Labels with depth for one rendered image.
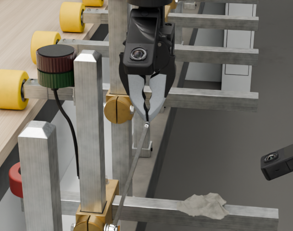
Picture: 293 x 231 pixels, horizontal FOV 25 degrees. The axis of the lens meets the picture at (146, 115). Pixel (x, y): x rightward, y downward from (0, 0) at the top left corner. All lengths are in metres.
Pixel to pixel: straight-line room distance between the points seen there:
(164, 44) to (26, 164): 0.35
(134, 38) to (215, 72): 2.85
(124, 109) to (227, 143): 1.96
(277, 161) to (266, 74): 2.98
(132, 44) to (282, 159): 0.29
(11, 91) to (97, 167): 0.36
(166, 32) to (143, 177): 0.54
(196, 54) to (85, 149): 0.56
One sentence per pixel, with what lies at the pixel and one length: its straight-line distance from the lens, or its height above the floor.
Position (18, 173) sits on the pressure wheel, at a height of 0.91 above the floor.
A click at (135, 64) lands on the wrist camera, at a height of 1.13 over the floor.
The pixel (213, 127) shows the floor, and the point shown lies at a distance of 3.33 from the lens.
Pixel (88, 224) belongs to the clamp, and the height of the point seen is 0.86.
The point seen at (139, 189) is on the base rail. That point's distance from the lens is 1.47.
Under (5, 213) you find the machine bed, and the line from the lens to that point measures 1.31.
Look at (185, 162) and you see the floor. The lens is 3.00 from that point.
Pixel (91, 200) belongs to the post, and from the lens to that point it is 1.08.
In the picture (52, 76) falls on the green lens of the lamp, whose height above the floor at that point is 1.11.
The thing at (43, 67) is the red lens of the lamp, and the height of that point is 1.12.
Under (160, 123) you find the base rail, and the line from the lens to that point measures 1.76.
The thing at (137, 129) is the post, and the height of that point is 0.77.
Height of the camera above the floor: 1.47
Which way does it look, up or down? 25 degrees down
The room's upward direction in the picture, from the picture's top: straight up
